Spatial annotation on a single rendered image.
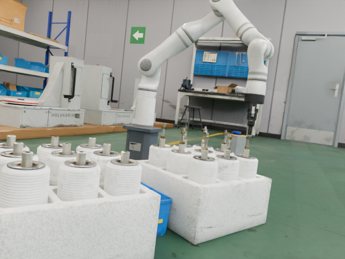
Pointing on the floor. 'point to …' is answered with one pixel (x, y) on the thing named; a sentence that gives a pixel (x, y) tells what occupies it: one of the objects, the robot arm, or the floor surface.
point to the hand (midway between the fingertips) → (249, 131)
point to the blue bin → (165, 201)
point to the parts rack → (8, 33)
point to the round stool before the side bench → (192, 117)
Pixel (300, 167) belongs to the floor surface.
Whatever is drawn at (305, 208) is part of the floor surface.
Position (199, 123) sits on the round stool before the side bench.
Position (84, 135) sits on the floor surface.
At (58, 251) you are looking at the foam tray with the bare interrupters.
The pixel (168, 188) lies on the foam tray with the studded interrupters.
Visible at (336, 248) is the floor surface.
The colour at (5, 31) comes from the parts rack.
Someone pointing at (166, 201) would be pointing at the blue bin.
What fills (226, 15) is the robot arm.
